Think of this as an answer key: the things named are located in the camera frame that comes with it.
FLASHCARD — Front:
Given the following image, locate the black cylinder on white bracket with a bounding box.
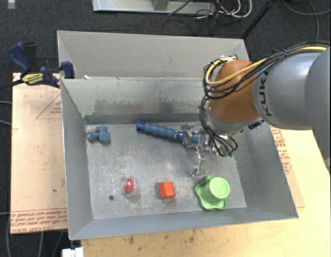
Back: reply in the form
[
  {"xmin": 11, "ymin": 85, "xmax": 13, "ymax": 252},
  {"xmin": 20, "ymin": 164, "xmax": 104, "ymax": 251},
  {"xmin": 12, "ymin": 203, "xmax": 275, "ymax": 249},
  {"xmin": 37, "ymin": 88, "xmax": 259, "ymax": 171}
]
[{"xmin": 247, "ymin": 120, "xmax": 265, "ymax": 130}]

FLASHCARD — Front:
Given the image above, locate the grey metal bin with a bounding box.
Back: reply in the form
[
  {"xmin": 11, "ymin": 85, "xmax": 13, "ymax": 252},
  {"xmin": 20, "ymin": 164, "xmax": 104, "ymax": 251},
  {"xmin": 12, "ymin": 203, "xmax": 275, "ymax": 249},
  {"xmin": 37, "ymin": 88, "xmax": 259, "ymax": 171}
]
[{"xmin": 57, "ymin": 30, "xmax": 299, "ymax": 241}]

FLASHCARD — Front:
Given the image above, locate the orange-red cube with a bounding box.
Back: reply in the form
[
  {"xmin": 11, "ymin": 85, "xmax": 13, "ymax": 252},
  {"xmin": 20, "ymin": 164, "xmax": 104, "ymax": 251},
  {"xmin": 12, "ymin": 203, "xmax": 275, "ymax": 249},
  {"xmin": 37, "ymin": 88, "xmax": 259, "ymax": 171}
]
[{"xmin": 157, "ymin": 181, "xmax": 176, "ymax": 200}]

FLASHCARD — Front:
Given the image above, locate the blue-handled tool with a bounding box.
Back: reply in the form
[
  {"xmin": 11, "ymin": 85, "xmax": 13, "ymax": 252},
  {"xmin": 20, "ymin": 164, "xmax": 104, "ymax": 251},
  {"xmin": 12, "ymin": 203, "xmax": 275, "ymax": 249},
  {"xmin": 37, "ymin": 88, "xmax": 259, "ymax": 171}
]
[{"xmin": 135, "ymin": 120, "xmax": 185, "ymax": 144}]

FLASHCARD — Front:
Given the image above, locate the brown cardboard board, red print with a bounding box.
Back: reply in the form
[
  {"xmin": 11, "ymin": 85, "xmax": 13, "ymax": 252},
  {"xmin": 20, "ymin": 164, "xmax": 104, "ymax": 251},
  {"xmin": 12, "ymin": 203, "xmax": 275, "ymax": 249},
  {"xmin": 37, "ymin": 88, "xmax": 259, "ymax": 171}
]
[{"xmin": 10, "ymin": 72, "xmax": 306, "ymax": 236}]

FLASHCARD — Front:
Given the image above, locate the green flower-shaped cup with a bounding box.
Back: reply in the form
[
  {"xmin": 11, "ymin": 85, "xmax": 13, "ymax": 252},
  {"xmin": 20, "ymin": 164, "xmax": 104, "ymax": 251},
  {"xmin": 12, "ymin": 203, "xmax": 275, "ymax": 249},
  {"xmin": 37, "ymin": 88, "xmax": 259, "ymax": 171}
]
[{"xmin": 195, "ymin": 175, "xmax": 232, "ymax": 211}]

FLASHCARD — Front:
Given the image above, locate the red ball in clear shell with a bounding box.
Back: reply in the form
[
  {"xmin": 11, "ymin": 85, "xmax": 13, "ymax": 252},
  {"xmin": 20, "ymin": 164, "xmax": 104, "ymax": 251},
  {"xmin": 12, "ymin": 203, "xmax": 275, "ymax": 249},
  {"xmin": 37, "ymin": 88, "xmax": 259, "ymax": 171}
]
[{"xmin": 121, "ymin": 176, "xmax": 140, "ymax": 197}]

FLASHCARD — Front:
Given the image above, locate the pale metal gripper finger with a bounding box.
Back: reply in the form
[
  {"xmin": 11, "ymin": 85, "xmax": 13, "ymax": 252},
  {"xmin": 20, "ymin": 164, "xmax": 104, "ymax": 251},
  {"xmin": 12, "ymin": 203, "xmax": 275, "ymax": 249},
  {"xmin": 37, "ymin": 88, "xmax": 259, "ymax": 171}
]
[
  {"xmin": 190, "ymin": 149, "xmax": 206, "ymax": 177},
  {"xmin": 181, "ymin": 123, "xmax": 199, "ymax": 146}
]

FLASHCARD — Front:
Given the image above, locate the teal toy figure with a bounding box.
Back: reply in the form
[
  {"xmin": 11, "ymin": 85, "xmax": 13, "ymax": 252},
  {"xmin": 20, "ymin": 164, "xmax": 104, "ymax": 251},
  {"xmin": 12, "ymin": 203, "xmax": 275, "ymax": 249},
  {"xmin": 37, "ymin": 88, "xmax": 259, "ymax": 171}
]
[{"xmin": 86, "ymin": 125, "xmax": 111, "ymax": 145}]

